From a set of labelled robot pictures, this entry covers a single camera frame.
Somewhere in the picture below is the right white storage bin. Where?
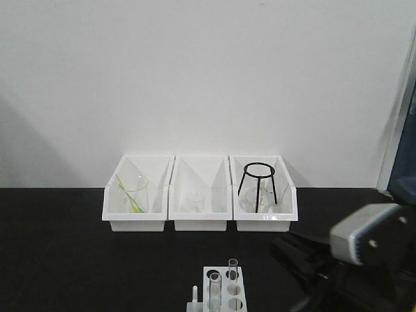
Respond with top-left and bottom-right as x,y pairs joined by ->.
229,155 -> 298,232

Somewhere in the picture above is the large clear test tube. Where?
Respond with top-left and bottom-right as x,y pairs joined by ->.
208,272 -> 222,312

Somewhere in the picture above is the clear glass erlenmeyer flask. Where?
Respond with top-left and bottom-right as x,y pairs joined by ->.
240,179 -> 277,213

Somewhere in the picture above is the small glass flask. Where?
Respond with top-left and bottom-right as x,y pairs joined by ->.
181,191 -> 205,213

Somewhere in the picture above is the middle white storage bin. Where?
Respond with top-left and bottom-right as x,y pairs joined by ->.
168,155 -> 233,231

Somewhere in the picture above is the yellow green stirring stick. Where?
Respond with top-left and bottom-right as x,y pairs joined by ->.
116,174 -> 145,213

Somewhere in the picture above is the clear glass beaker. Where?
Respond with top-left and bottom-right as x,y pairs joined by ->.
126,175 -> 149,213

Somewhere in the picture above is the left white storage bin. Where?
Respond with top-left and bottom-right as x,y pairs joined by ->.
102,154 -> 175,232

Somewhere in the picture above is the small clear test tube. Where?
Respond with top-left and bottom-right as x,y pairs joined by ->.
227,258 -> 239,283

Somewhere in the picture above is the white test tube rack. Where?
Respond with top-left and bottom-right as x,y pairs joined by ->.
186,266 -> 247,311

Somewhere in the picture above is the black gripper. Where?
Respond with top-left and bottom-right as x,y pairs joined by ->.
270,205 -> 415,311

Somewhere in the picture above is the black wire tripod stand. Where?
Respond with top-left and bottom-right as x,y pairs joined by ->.
238,162 -> 278,214

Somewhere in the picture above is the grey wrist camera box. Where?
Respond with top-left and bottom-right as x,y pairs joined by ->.
330,203 -> 400,266

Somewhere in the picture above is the white storage bin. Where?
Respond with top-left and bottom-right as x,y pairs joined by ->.
168,155 -> 233,231
102,154 -> 175,232
229,155 -> 298,232

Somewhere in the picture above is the grey pegboard drying rack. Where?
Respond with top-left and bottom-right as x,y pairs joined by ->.
388,94 -> 415,205

